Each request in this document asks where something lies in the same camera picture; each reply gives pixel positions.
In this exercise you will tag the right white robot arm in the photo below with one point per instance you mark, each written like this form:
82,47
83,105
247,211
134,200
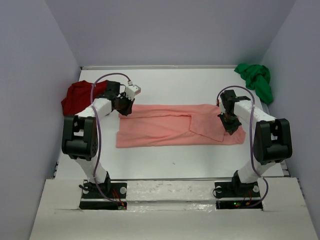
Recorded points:
269,138

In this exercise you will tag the pink t-shirt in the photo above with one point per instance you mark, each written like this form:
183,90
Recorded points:
174,125

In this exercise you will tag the red folded t-shirt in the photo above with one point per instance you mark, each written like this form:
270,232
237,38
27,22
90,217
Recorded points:
78,100

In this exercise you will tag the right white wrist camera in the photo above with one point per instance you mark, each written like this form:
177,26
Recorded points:
221,106

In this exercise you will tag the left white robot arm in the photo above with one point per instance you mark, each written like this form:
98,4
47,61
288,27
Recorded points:
82,137

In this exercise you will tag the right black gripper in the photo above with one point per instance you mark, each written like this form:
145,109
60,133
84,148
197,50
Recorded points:
230,121

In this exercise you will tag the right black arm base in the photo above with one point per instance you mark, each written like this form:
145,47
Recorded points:
234,195

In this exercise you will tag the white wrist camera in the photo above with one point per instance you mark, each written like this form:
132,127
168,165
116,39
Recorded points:
131,91
221,106

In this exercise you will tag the green crumpled t-shirt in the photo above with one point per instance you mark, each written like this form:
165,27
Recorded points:
257,77

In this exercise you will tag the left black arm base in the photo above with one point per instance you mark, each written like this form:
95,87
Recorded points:
110,196

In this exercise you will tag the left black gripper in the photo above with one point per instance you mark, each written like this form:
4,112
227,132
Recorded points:
124,105

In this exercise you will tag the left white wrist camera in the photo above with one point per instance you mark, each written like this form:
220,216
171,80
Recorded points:
131,91

